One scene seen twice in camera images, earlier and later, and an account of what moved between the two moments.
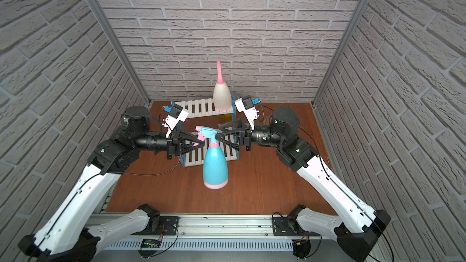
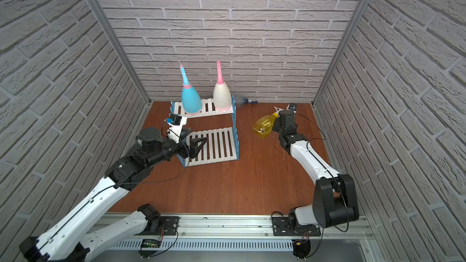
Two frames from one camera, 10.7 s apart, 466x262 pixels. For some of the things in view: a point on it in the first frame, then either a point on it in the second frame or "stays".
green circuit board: [151, 243] stays
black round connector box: [301, 248] stays
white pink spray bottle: [222, 99] stays
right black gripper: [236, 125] → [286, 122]
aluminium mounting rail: [222, 226] stays
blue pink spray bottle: [215, 170] → [191, 104]
